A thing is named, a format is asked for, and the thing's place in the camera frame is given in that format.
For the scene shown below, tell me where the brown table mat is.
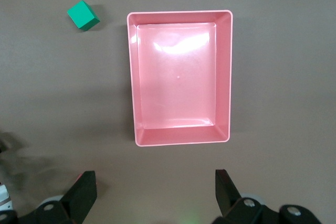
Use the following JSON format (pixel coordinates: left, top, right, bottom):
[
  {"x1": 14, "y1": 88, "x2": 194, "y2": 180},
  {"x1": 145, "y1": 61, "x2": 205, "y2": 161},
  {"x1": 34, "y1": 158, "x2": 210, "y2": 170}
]
[{"x1": 0, "y1": 0, "x2": 336, "y2": 224}]

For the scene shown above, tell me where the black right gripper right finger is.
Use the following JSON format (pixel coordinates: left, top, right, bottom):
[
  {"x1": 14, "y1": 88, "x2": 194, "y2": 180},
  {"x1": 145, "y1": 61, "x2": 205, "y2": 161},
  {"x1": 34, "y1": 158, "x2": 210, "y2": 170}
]
[{"x1": 212, "y1": 169, "x2": 279, "y2": 224}]

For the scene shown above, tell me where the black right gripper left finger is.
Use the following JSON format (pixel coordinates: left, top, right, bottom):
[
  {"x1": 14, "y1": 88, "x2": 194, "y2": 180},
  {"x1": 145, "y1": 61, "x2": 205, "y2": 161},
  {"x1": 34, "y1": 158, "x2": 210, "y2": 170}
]
[{"x1": 18, "y1": 170, "x2": 99, "y2": 224}]

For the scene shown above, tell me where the green foam cube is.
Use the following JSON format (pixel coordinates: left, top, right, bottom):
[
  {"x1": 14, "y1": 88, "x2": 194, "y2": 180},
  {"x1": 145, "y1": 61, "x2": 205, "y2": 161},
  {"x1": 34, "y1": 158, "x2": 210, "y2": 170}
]
[{"x1": 66, "y1": 0, "x2": 101, "y2": 32}]

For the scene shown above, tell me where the pink plastic bin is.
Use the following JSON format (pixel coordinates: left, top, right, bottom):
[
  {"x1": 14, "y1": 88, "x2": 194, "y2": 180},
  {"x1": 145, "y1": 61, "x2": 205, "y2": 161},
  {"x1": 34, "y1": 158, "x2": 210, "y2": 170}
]
[{"x1": 127, "y1": 10, "x2": 234, "y2": 148}]

